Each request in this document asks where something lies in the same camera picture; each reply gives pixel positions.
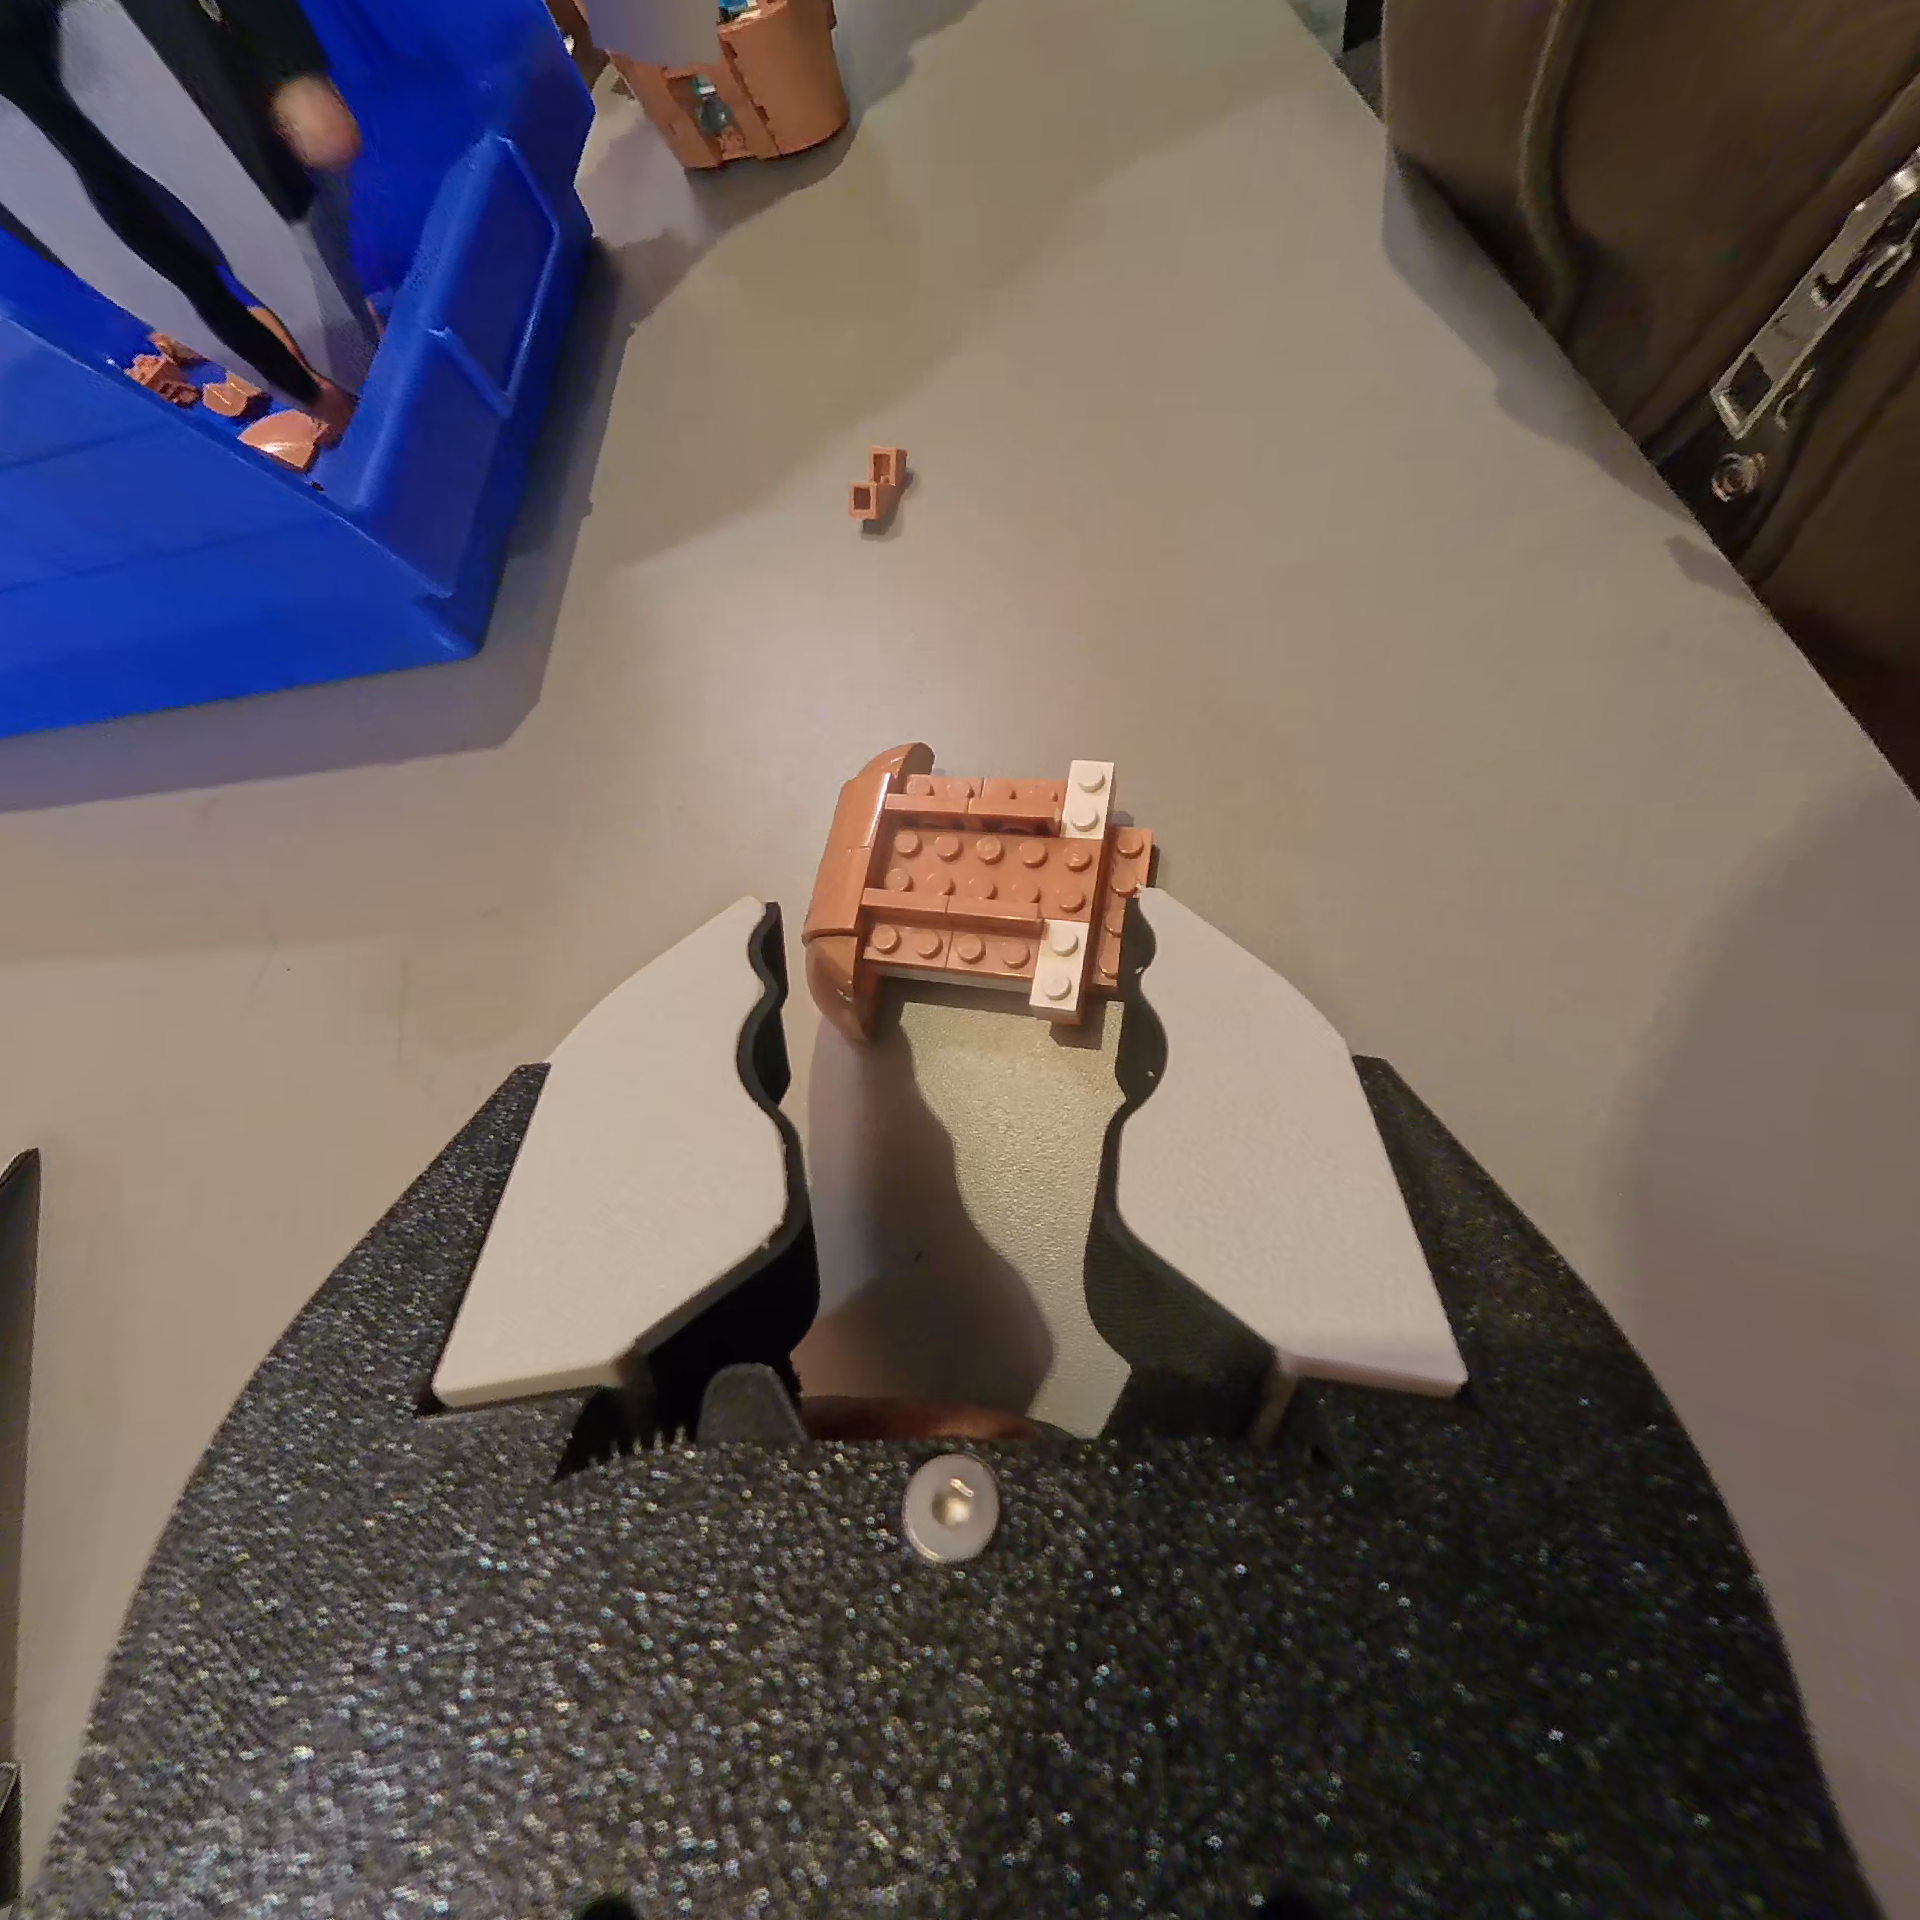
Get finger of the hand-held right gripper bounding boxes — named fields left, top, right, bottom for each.
left=0, top=52, right=330, bottom=417
left=89, top=0, right=377, bottom=426

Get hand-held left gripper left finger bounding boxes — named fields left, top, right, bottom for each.
left=431, top=893, right=822, bottom=1415

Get brown lego assembly white plates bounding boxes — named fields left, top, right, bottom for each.
left=801, top=737, right=1157, bottom=1049

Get pile of brown lego pieces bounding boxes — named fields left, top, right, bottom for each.
left=124, top=292, right=342, bottom=476

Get brown barrel lego model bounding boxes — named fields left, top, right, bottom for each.
left=546, top=0, right=852, bottom=172

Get olive green jacket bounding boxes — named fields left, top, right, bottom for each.
left=1380, top=0, right=1920, bottom=759

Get blue plastic bin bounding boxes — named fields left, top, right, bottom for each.
left=0, top=0, right=599, bottom=741

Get person's right hand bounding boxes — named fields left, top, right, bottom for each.
left=273, top=72, right=365, bottom=169

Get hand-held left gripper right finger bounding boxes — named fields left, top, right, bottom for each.
left=1098, top=883, right=1468, bottom=1445

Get black flat object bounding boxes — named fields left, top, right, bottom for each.
left=0, top=1146, right=42, bottom=1668

